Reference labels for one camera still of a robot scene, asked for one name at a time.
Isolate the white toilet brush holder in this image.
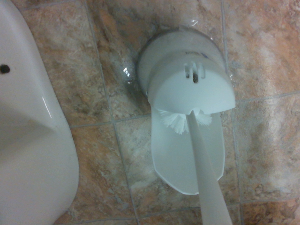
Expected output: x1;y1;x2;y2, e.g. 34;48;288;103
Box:
136;30;236;195

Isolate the white toilet brush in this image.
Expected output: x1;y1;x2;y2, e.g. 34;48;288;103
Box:
158;108;233;225

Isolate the white toilet bowl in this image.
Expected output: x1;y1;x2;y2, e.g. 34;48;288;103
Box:
0;0;80;225

